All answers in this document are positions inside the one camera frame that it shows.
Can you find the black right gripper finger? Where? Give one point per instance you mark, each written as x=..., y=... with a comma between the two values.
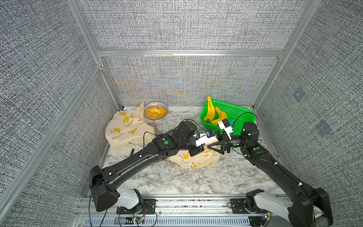
x=217, y=148
x=214, y=142

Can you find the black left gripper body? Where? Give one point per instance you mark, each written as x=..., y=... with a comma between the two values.
x=193, y=149

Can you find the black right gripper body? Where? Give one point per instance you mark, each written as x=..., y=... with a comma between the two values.
x=237, y=142

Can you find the banana print plastic bag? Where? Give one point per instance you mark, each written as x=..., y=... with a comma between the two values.
x=129, y=126
x=205, y=158

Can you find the yellow banana bunch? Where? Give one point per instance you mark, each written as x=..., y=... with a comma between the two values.
x=210, y=115
x=221, y=116

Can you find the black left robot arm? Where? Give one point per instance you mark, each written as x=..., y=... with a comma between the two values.
x=103, y=183

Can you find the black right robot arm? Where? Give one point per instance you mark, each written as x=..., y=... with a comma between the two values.
x=303, y=206

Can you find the green plastic basket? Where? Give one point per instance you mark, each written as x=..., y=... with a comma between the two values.
x=239, y=115

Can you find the patterned bowl with yellow food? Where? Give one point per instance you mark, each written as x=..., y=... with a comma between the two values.
x=155, y=110

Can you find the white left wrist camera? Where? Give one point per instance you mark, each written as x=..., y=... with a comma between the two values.
x=204, y=137

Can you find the aluminium front rail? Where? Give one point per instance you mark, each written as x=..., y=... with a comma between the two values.
x=185, y=210

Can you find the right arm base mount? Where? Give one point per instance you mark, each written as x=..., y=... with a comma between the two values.
x=247, y=205

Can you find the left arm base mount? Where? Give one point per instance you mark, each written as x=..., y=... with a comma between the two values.
x=131, y=202

